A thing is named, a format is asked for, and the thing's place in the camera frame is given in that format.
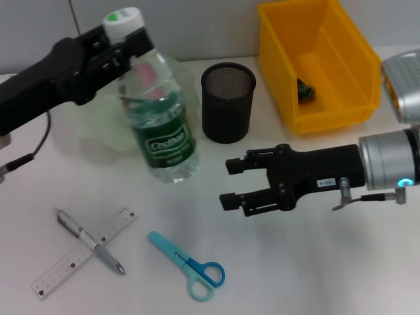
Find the black mesh pen holder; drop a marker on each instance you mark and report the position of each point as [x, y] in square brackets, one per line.
[226, 111]

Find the pink toy peach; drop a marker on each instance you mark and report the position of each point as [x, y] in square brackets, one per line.
[146, 73]

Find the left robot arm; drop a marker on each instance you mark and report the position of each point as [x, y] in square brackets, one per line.
[4, 140]

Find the green glass fruit plate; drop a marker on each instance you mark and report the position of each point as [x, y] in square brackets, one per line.
[105, 128]

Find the clear plastic ruler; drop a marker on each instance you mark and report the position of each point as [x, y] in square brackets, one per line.
[59, 272]

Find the yellow plastic bin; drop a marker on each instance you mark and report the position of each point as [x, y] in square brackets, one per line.
[341, 98]

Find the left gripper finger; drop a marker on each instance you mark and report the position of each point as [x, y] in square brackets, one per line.
[138, 42]

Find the grey white ballpoint pen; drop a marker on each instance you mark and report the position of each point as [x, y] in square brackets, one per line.
[105, 256]

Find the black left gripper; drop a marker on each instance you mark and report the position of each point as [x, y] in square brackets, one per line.
[39, 85]

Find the clear green-label water bottle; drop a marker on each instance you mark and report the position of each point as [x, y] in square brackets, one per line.
[164, 144]

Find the green plastic wrapper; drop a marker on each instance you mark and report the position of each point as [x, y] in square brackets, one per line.
[306, 90]

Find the blue and teal scissors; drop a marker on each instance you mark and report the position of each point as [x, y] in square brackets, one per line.
[183, 259]

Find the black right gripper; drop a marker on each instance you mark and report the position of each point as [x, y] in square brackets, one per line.
[311, 170]

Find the silver right gripper post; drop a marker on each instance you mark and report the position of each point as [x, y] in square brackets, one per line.
[344, 187]

